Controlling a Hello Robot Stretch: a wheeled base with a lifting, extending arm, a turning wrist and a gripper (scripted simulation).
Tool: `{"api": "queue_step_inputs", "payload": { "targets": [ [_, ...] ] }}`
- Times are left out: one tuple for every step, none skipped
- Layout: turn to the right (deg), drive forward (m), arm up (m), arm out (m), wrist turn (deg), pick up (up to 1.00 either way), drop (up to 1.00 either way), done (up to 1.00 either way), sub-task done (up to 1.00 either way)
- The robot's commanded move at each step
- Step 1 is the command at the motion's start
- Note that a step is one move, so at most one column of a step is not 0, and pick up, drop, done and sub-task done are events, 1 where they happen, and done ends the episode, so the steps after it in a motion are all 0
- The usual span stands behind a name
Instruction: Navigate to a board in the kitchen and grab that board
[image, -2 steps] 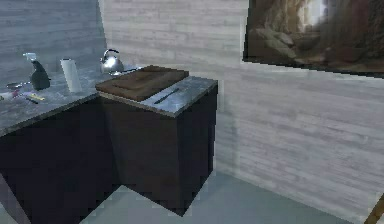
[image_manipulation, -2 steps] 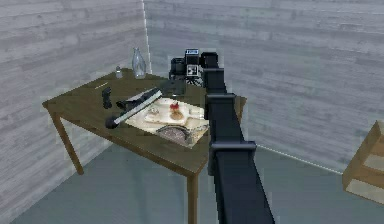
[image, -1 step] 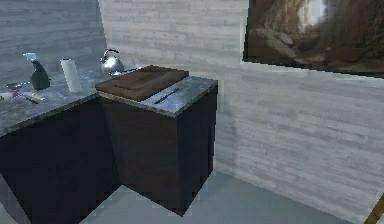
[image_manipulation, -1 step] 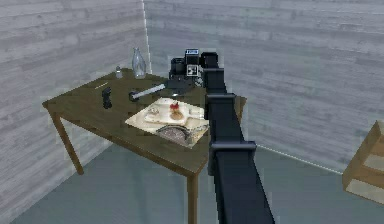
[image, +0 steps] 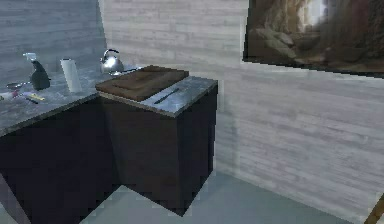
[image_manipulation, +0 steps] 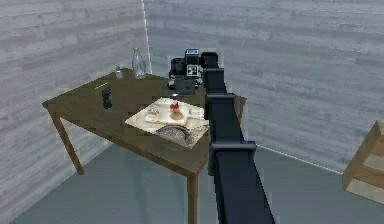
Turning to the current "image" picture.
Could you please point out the brown wooden cutting board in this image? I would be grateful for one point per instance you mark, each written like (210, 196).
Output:
(141, 81)

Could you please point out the silver metal spoon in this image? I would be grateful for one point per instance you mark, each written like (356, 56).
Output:
(16, 85)

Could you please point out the silver metal kettle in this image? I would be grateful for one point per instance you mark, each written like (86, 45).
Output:
(111, 63)

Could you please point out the dark spray bottle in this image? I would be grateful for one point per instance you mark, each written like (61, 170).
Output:
(39, 75)

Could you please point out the red and white small item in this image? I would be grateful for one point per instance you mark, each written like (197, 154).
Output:
(7, 96)

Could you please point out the dark table knife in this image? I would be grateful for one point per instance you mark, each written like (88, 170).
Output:
(166, 95)

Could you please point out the dark kitchen counter cabinet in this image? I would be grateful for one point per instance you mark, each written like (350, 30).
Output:
(110, 146)

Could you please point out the framed brown landscape painting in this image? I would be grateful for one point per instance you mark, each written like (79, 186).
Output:
(316, 31)

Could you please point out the brown wooden post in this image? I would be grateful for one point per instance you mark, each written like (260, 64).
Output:
(376, 210)

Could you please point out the white paper towel roll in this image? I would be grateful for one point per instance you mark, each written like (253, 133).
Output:
(71, 75)

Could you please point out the silver metal ladle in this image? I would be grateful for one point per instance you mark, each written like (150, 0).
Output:
(125, 71)

